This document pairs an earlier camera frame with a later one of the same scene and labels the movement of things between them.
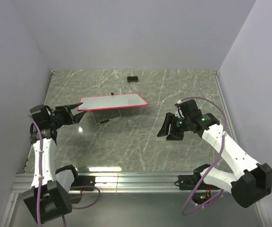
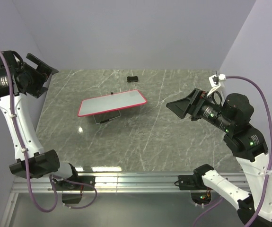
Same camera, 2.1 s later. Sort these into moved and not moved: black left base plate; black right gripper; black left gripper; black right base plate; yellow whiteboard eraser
Moved: black left gripper; black right gripper
Not moved: yellow whiteboard eraser; black left base plate; black right base plate
